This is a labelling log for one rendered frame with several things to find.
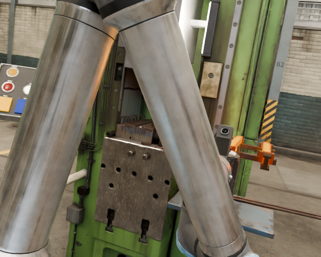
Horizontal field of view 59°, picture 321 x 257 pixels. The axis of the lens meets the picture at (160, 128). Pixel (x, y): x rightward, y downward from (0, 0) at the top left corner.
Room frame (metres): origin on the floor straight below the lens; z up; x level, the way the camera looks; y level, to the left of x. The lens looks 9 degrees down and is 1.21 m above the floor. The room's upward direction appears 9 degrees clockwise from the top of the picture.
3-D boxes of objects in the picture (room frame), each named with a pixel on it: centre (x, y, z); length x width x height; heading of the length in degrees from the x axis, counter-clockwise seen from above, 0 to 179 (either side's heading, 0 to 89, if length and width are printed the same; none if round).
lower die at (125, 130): (1.60, 0.07, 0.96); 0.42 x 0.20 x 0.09; 162
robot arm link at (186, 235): (0.63, -0.13, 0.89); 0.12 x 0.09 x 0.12; 23
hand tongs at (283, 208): (1.18, -0.45, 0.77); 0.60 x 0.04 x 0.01; 77
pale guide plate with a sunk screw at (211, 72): (1.43, -0.21, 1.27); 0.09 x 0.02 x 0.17; 72
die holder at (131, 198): (1.59, 0.01, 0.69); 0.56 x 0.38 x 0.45; 162
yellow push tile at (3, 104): (1.35, 0.77, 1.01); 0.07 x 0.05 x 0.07; 97
